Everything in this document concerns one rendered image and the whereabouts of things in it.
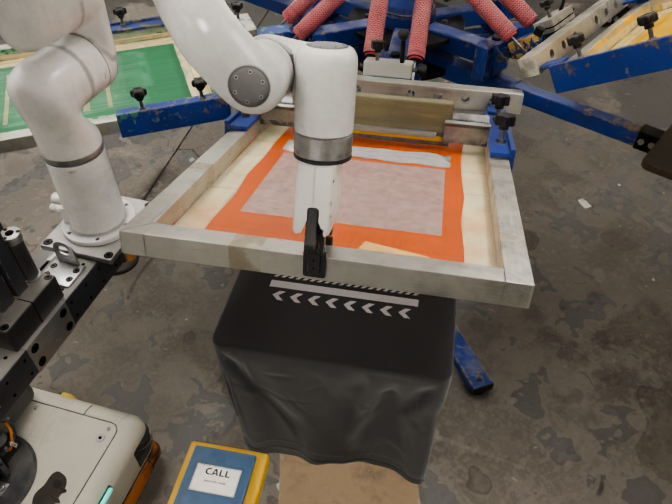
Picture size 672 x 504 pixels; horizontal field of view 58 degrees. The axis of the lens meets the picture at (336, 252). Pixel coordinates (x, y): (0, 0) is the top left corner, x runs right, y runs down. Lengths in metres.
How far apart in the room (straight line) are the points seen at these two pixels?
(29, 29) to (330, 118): 0.42
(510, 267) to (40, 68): 0.71
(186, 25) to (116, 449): 1.39
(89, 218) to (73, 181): 0.08
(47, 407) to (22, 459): 0.16
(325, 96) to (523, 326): 1.87
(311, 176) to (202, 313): 1.77
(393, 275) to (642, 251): 2.24
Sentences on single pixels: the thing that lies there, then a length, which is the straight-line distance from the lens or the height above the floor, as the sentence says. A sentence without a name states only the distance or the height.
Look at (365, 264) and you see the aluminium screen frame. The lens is 0.82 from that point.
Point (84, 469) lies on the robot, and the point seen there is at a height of 0.28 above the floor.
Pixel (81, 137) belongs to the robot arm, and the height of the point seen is 1.34.
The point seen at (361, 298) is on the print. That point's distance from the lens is 1.19.
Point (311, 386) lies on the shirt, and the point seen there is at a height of 0.85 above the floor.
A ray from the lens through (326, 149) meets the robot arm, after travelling 0.74.
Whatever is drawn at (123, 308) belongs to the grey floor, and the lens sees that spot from 2.57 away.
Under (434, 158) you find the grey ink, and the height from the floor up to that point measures 1.10.
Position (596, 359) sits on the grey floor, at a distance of 2.47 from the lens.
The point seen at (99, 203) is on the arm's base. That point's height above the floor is 1.21.
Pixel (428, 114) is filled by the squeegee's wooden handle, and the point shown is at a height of 1.15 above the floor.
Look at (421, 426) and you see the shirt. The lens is 1.26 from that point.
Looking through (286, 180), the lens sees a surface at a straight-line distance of 1.15.
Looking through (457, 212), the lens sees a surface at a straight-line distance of 1.08.
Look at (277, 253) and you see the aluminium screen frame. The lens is 0.84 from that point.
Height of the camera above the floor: 1.84
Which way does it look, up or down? 44 degrees down
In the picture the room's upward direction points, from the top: straight up
